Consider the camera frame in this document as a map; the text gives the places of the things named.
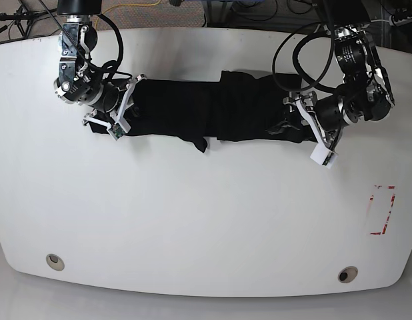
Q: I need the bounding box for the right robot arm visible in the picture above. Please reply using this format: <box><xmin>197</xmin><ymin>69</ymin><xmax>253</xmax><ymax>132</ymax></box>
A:
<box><xmin>54</xmin><ymin>1</ymin><xmax>146</xmax><ymax>140</ymax></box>

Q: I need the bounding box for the yellow cable on floor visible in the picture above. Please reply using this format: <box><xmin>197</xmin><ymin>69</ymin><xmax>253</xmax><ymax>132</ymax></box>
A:
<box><xmin>94</xmin><ymin>1</ymin><xmax>162</xmax><ymax>31</ymax></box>

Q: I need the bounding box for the table cable grommet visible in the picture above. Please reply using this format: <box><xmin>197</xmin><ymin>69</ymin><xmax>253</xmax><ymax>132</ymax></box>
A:
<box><xmin>46</xmin><ymin>254</ymin><xmax>65</xmax><ymax>271</ymax></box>
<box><xmin>337</xmin><ymin>266</ymin><xmax>359</xmax><ymax>283</ymax></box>

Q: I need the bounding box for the left table cable grommet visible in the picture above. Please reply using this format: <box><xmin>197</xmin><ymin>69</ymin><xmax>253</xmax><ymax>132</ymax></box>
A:
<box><xmin>46</xmin><ymin>254</ymin><xmax>65</xmax><ymax>271</ymax></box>

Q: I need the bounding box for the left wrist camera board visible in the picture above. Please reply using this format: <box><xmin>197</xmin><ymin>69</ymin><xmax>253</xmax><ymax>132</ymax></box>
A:
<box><xmin>323</xmin><ymin>153</ymin><xmax>337</xmax><ymax>169</ymax></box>

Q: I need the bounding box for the black T-shirt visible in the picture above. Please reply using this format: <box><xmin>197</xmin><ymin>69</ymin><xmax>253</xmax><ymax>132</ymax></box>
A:
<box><xmin>87</xmin><ymin>69</ymin><xmax>319</xmax><ymax>153</ymax></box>

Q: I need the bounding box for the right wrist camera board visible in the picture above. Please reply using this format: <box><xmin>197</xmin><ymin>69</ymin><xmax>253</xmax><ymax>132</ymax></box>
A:
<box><xmin>110</xmin><ymin>123</ymin><xmax>126</xmax><ymax>141</ymax></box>

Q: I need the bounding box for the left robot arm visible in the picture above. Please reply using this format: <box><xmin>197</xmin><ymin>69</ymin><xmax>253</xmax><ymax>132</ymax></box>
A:
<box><xmin>269</xmin><ymin>1</ymin><xmax>395</xmax><ymax>167</ymax></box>

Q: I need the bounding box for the black tripod stand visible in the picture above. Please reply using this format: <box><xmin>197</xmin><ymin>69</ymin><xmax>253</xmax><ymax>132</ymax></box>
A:
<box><xmin>0</xmin><ymin>1</ymin><xmax>51</xmax><ymax>41</ymax></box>

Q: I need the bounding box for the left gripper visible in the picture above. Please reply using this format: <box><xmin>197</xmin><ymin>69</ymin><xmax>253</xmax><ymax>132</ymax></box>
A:
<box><xmin>266</xmin><ymin>91</ymin><xmax>346</xmax><ymax>165</ymax></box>

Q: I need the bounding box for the white power strip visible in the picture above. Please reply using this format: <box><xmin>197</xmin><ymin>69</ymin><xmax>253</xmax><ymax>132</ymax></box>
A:
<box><xmin>389</xmin><ymin>7</ymin><xmax>412</xmax><ymax>27</ymax></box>

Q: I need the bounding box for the red tape rectangle marking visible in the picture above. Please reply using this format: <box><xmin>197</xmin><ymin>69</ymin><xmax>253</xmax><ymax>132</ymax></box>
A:
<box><xmin>366</xmin><ymin>185</ymin><xmax>396</xmax><ymax>235</ymax></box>

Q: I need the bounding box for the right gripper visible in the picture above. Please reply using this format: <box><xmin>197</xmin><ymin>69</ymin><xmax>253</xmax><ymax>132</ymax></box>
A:
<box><xmin>81</xmin><ymin>74</ymin><xmax>147</xmax><ymax>135</ymax></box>

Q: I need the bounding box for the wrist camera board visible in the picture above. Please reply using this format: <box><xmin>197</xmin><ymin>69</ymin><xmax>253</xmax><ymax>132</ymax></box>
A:
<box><xmin>323</xmin><ymin>153</ymin><xmax>337</xmax><ymax>169</ymax></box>
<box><xmin>110</xmin><ymin>123</ymin><xmax>126</xmax><ymax>141</ymax></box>

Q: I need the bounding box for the right table cable grommet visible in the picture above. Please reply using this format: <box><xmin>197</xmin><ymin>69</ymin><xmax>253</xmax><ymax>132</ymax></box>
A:
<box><xmin>337</xmin><ymin>266</ymin><xmax>359</xmax><ymax>283</ymax></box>

